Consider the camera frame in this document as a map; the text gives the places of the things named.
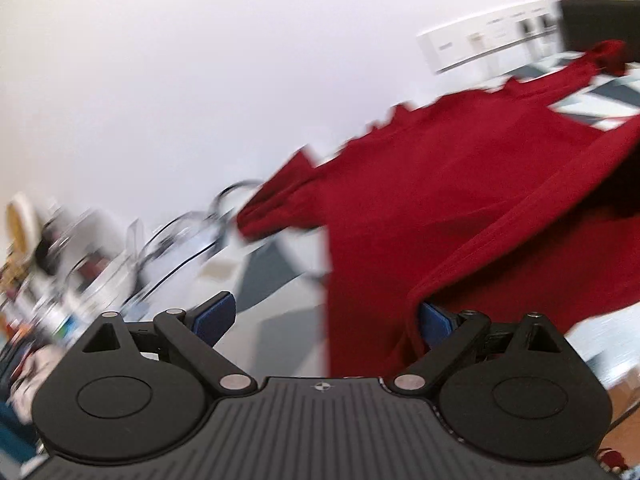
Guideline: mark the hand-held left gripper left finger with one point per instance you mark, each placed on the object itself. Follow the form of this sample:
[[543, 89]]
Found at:
[[215, 317]]

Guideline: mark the teal curtain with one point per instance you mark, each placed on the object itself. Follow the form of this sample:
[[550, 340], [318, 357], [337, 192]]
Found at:
[[15, 435]]

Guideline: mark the black box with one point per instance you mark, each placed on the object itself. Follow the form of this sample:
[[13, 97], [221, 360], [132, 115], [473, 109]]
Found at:
[[600, 25]]

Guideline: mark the red sweater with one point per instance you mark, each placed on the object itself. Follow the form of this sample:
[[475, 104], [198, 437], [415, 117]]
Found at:
[[450, 185]]

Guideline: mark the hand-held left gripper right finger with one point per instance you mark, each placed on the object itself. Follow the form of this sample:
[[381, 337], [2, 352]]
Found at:
[[434, 321]]

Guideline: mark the white wall socket panel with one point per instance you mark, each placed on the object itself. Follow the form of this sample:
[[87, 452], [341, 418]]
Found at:
[[460, 45]]

